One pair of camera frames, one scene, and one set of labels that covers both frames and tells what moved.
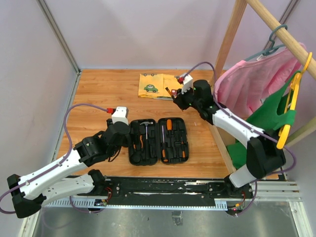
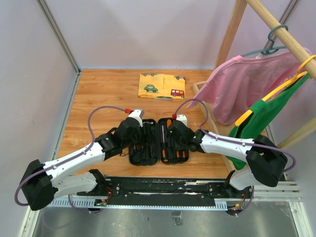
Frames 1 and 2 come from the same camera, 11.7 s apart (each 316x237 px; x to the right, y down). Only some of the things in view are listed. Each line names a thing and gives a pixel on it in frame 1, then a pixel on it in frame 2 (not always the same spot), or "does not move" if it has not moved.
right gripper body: x=187 y=99 -> x=178 y=141
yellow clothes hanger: x=284 y=134 -> x=245 y=115
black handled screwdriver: x=164 y=147 does not move
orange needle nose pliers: x=134 y=145 does not move
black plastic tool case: x=166 y=140 does not move
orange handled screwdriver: x=169 y=127 does not move
